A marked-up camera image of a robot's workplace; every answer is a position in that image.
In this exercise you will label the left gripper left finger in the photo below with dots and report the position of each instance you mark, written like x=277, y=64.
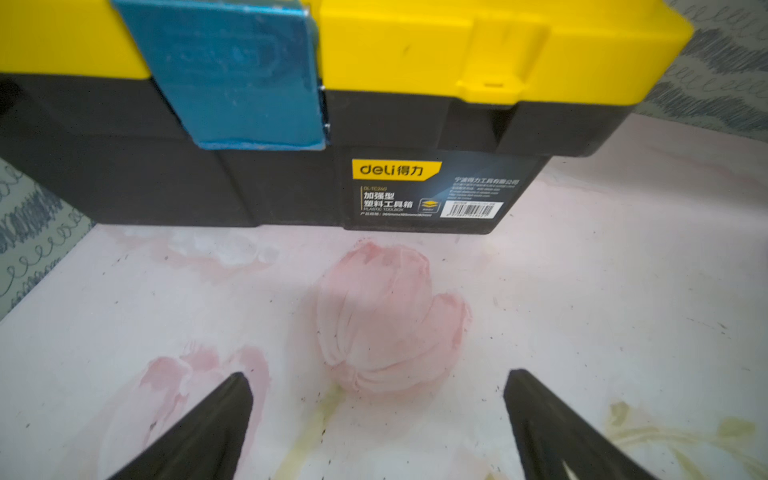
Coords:
x=205, y=444

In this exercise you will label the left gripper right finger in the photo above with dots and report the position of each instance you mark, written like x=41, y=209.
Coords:
x=553, y=441

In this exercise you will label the pink floral table mat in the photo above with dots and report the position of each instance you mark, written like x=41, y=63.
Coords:
x=632, y=283

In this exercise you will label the yellow black toolbox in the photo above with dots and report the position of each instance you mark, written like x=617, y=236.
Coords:
x=418, y=116

